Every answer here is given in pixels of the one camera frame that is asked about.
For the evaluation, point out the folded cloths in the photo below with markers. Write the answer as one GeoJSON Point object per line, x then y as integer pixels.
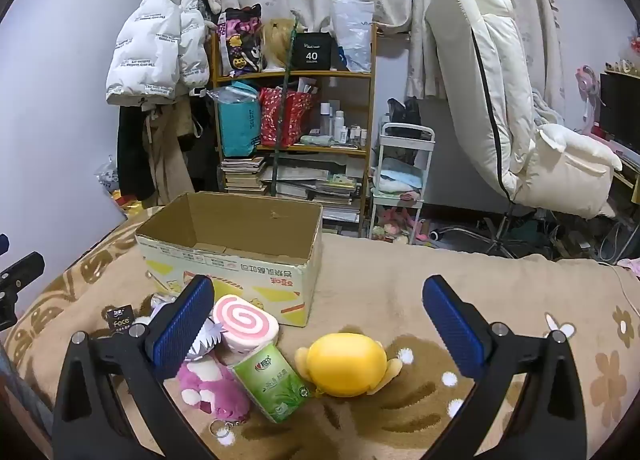
{"type": "Point", "coordinates": [400, 179]}

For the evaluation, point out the pile of small plush toys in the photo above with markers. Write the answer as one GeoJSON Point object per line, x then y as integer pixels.
{"type": "Point", "coordinates": [395, 227]}

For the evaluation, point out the green pole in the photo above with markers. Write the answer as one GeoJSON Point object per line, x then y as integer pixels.
{"type": "Point", "coordinates": [283, 105]}

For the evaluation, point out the teal bag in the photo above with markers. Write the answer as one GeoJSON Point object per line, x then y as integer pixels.
{"type": "Point", "coordinates": [237, 125]}

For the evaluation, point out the crumpled plastic bag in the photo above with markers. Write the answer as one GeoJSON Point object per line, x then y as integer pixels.
{"type": "Point", "coordinates": [107, 175]}

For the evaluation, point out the black pink printed bag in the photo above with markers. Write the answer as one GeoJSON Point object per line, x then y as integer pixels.
{"type": "Point", "coordinates": [240, 40]}

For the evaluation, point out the pale green pouch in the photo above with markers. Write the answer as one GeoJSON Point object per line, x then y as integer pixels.
{"type": "Point", "coordinates": [315, 140]}

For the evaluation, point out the black coat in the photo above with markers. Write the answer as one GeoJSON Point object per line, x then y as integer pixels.
{"type": "Point", "coordinates": [132, 155]}

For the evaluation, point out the white-haired doll plush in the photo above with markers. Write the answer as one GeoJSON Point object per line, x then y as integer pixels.
{"type": "Point", "coordinates": [204, 339]}

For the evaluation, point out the cream padded chair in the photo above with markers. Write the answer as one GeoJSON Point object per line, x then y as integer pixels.
{"type": "Point", "coordinates": [470, 65]}

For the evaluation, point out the small stack of books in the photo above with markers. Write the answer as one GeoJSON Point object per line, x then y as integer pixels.
{"type": "Point", "coordinates": [245, 175]}

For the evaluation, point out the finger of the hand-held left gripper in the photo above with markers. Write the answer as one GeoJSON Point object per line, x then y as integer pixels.
{"type": "Point", "coordinates": [3, 243]}
{"type": "Point", "coordinates": [22, 266]}

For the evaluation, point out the black box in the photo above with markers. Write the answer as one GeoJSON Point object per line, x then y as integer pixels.
{"type": "Point", "coordinates": [312, 55]}

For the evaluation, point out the pink fan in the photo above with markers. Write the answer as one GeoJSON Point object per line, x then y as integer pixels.
{"type": "Point", "coordinates": [586, 83]}

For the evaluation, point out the group of white bottles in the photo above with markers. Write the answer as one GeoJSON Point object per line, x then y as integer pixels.
{"type": "Point", "coordinates": [340, 123]}

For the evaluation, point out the clear plastic bag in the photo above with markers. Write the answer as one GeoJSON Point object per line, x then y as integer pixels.
{"type": "Point", "coordinates": [355, 35]}

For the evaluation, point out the red gift bag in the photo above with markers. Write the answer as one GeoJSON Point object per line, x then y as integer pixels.
{"type": "Point", "coordinates": [295, 115]}

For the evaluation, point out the yellow duck plush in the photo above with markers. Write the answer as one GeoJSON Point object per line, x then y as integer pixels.
{"type": "Point", "coordinates": [345, 365]}

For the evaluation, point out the pink swirl roll plush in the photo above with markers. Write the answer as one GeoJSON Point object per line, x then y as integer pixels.
{"type": "Point", "coordinates": [240, 320]}

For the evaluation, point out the white trolley cart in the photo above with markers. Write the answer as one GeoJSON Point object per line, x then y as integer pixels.
{"type": "Point", "coordinates": [407, 129]}

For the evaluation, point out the beige coat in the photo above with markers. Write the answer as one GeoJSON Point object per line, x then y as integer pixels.
{"type": "Point", "coordinates": [165, 160]}

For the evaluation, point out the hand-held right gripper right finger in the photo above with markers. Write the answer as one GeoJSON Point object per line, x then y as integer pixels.
{"type": "Point", "coordinates": [452, 327]}

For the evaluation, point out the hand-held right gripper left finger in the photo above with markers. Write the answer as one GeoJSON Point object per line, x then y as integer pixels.
{"type": "Point", "coordinates": [182, 330]}

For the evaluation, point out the small black packet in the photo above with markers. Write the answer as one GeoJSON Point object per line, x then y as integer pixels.
{"type": "Point", "coordinates": [120, 320]}

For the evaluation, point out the large stack of books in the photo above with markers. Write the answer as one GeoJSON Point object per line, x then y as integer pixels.
{"type": "Point", "coordinates": [320, 190]}

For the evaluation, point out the cardboard box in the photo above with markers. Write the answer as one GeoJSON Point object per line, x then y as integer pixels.
{"type": "Point", "coordinates": [260, 220]}

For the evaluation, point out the blonde wig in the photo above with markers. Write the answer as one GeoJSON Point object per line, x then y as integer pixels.
{"type": "Point", "coordinates": [277, 45]}

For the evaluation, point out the pink bear plush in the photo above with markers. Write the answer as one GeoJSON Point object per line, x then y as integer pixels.
{"type": "Point", "coordinates": [210, 390]}

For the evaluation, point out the wooden shelf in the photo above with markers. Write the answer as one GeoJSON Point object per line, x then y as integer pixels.
{"type": "Point", "coordinates": [320, 74]}

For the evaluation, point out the yellow red items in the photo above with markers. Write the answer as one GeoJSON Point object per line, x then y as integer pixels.
{"type": "Point", "coordinates": [127, 202]}

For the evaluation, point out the white puffer jacket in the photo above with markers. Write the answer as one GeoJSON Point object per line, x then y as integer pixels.
{"type": "Point", "coordinates": [155, 40]}

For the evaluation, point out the green tissue packet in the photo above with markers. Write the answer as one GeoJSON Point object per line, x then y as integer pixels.
{"type": "Point", "coordinates": [270, 385]}

